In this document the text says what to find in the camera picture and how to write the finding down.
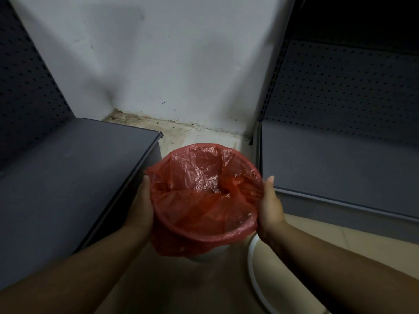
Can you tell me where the person's right hand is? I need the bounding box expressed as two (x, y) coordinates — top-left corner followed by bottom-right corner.
(257, 175), (288, 243)

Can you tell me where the person's left forearm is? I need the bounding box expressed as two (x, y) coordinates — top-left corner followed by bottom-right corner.
(0, 225), (152, 314)

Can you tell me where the white plastic ring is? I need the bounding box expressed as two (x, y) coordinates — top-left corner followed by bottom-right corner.
(247, 234), (279, 314)

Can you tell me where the red plastic bin liner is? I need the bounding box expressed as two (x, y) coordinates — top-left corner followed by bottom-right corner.
(144, 143), (265, 257)

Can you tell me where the person's right forearm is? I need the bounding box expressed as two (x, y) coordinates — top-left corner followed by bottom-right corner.
(264, 222), (419, 314)

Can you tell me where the person's left hand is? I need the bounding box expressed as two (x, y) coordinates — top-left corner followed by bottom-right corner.
(123, 175), (154, 238)

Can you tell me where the grey metal shelf unit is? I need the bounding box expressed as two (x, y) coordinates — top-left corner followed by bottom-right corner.
(255, 0), (419, 245)
(0, 0), (163, 290)

